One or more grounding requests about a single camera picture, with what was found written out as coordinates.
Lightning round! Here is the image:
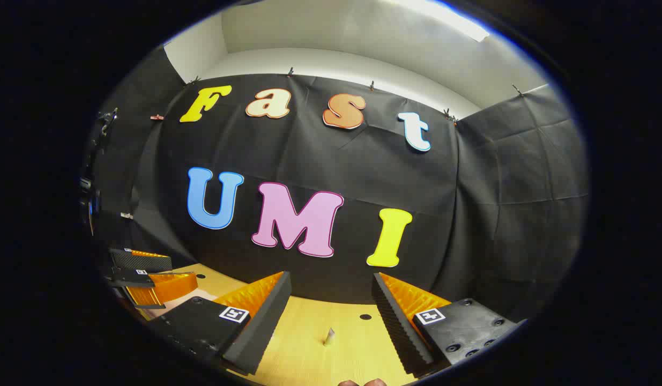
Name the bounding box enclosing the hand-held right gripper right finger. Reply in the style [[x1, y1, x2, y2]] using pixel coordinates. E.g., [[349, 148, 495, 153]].
[[371, 271, 527, 377]]

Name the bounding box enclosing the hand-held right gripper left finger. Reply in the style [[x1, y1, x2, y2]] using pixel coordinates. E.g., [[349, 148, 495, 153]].
[[146, 271, 292, 376]]

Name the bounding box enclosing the black equipment stand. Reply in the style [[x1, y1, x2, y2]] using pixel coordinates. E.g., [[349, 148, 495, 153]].
[[78, 106, 120, 237]]

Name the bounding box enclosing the black backdrop cloth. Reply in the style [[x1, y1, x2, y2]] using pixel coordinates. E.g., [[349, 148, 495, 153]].
[[81, 46, 591, 322]]

